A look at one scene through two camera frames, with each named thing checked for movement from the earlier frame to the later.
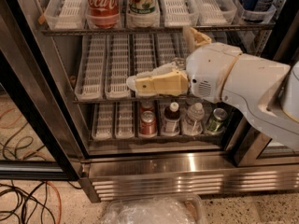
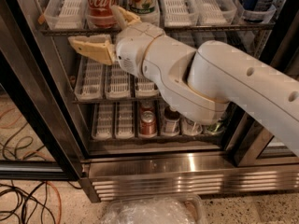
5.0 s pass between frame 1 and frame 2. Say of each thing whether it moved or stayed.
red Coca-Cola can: stayed
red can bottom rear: stayed
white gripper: moved
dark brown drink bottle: stayed
